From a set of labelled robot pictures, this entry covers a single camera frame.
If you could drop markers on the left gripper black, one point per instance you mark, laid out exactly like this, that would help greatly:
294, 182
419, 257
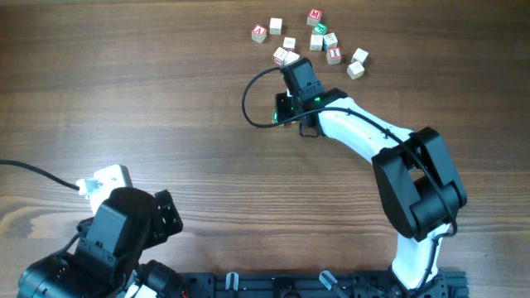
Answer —
168, 212

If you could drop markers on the red letter I block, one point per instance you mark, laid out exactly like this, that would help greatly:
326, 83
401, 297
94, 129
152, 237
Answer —
333, 55

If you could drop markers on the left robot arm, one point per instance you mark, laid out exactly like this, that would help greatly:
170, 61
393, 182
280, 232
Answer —
108, 247

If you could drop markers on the white block beside red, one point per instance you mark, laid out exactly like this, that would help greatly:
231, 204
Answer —
291, 57

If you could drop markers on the red edged picture block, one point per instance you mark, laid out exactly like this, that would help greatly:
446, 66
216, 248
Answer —
279, 56

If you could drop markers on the white picture block centre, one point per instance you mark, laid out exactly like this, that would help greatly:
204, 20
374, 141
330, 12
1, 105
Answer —
316, 43

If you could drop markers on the small white picture block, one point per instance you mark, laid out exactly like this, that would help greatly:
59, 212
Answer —
289, 43

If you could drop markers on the blue edged block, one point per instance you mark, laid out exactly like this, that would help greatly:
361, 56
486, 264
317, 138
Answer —
329, 41

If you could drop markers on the green picture block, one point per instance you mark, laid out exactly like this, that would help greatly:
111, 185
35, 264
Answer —
319, 29

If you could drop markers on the plain block lower right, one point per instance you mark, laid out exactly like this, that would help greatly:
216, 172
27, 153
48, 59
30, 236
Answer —
355, 70

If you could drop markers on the plain wooden block top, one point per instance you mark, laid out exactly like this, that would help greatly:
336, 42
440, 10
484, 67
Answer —
275, 26

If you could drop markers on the red letter A block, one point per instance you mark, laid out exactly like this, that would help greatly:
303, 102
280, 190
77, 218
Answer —
259, 33

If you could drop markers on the plain block upper right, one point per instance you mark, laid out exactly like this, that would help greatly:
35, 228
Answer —
360, 56

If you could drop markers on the red letter M block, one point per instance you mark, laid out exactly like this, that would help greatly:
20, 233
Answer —
314, 16

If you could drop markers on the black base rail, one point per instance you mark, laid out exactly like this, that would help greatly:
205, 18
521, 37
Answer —
357, 284

